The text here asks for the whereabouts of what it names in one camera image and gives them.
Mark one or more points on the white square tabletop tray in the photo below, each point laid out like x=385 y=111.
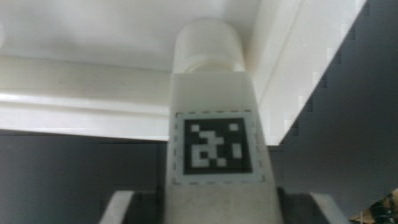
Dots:
x=88 y=52

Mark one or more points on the white leg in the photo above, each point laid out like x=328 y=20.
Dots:
x=221 y=189

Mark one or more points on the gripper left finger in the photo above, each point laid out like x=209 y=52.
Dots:
x=131 y=208

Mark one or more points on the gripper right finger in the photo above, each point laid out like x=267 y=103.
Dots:
x=310 y=208

